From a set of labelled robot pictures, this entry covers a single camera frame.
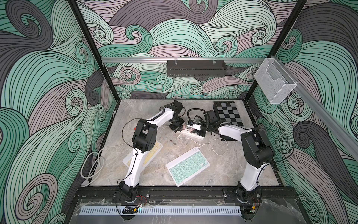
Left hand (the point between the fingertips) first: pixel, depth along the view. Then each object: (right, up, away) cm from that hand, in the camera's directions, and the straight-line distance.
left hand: (183, 127), depth 97 cm
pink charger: (+5, -1, -5) cm, 7 cm away
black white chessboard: (+36, +11, +10) cm, 39 cm away
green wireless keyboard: (+1, -22, -14) cm, 26 cm away
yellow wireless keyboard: (-22, -17, -9) cm, 29 cm away
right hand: (+8, 0, -1) cm, 8 cm away
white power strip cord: (-60, -23, -9) cm, 65 cm away
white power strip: (+3, -4, 0) cm, 5 cm away
